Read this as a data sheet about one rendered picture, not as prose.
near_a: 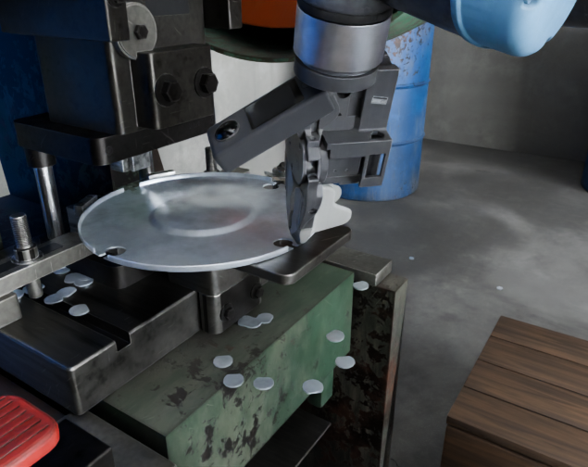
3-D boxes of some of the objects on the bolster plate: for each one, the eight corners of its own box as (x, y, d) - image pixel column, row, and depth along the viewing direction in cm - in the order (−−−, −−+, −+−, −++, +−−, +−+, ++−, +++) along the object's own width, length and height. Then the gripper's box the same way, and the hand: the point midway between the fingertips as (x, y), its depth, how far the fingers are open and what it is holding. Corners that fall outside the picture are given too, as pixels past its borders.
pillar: (68, 235, 73) (49, 132, 67) (55, 241, 71) (32, 135, 65) (58, 232, 74) (38, 129, 68) (43, 237, 72) (21, 132, 66)
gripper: (413, 82, 44) (367, 264, 58) (375, 33, 50) (343, 208, 65) (309, 86, 42) (288, 273, 56) (283, 35, 48) (271, 215, 63)
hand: (294, 233), depth 59 cm, fingers closed
